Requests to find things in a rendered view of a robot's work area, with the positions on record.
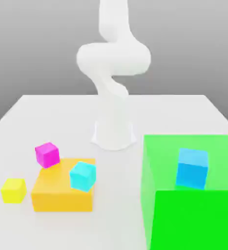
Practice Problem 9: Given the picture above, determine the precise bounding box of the small cyan cube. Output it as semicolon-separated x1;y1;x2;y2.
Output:
69;161;97;193

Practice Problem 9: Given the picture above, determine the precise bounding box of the small magenta cube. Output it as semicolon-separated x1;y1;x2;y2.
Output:
35;142;61;169

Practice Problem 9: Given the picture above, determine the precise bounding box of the small blue cube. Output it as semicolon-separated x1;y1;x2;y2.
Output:
175;147;208;190

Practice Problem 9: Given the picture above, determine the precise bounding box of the small yellow cube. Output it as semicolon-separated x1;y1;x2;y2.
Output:
0;178;27;204

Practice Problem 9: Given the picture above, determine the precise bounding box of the large orange box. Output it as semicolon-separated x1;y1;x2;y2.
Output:
31;158;96;213

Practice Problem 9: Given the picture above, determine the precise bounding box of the large green box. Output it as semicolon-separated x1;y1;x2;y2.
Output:
140;134;228;250

